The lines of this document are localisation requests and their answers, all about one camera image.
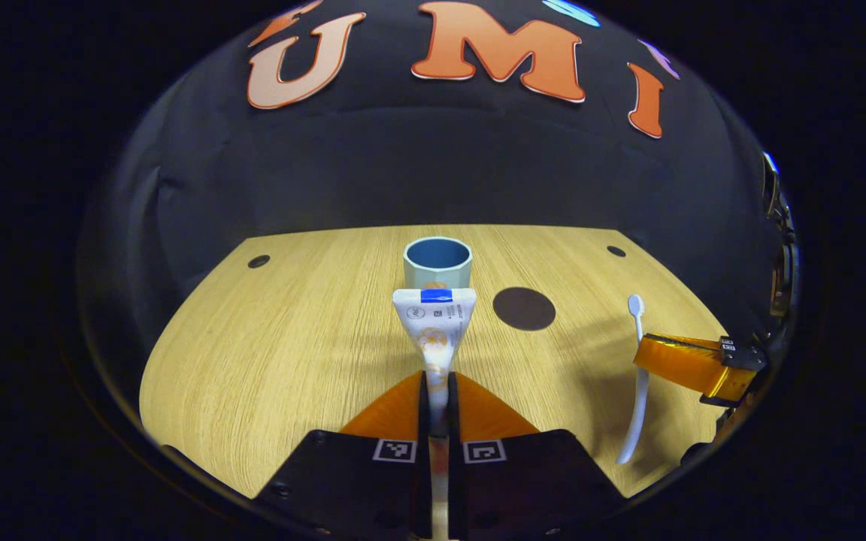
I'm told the white toothpaste tube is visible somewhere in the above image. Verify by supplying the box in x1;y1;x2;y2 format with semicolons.
392;287;478;541

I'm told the black backdrop cloth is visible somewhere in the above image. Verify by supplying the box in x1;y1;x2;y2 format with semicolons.
78;0;801;429

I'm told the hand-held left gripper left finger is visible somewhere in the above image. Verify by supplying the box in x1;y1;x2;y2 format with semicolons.
253;370;434;541

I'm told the dark brown round coaster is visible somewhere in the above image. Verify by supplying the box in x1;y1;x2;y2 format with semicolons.
492;286;557;332

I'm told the metal stand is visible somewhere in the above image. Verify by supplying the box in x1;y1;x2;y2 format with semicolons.
761;150;802;318

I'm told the pale blue cup wooden handle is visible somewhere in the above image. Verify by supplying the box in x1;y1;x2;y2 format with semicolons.
403;237;474;291

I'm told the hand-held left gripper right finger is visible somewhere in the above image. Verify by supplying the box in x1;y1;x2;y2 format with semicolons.
447;370;627;541

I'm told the white toothbrush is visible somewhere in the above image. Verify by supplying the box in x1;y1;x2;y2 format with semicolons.
616;294;652;466

